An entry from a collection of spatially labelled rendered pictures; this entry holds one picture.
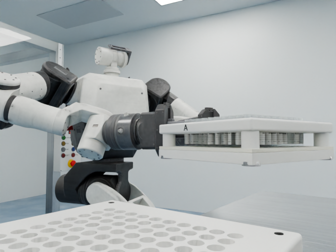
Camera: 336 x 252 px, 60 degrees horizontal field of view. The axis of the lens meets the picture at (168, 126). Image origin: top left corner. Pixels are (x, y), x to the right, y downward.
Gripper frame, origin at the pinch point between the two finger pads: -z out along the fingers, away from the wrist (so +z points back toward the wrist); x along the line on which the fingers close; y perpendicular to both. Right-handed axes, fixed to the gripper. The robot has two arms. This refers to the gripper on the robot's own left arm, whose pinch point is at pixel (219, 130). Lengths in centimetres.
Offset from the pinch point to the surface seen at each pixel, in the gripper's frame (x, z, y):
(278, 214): 18.1, -14.0, -4.0
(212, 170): 40, 287, -205
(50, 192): 31, 134, 26
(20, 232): 11, -28, 44
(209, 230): 11.2, -36.5, 29.3
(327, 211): 18.3, -17.1, -15.6
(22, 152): 12, 534, 35
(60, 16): -191, 388, -10
